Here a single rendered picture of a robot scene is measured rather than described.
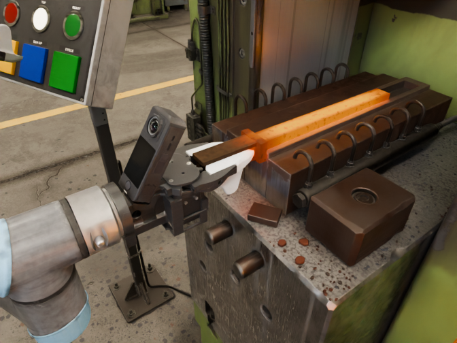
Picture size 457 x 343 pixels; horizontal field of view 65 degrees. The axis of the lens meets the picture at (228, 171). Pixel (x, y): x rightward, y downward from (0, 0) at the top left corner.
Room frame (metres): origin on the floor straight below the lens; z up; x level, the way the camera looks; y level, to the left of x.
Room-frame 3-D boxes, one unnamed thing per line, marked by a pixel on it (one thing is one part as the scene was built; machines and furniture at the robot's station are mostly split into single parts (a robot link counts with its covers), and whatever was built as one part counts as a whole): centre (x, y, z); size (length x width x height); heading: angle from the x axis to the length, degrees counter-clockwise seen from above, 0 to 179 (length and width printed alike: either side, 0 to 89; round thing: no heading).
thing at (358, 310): (0.55, -0.24, 0.69); 0.56 x 0.38 x 0.45; 125
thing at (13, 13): (0.86, 0.49, 1.09); 0.05 x 0.03 x 0.04; 35
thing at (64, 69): (0.72, 0.34, 1.01); 0.07 x 0.05 x 0.07; 60
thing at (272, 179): (0.59, -0.20, 0.96); 0.42 x 0.20 x 0.09; 125
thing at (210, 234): (0.40, 0.02, 0.87); 0.04 x 0.03 x 0.03; 125
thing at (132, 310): (0.88, 0.36, 0.05); 0.22 x 0.22 x 0.09; 35
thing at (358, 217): (0.36, -0.18, 0.95); 0.12 x 0.08 x 0.06; 125
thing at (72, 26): (0.76, 0.32, 1.09); 0.05 x 0.03 x 0.04; 35
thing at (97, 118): (0.88, 0.36, 0.54); 0.04 x 0.04 x 1.08; 35
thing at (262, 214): (0.38, -0.05, 0.92); 0.04 x 0.03 x 0.01; 68
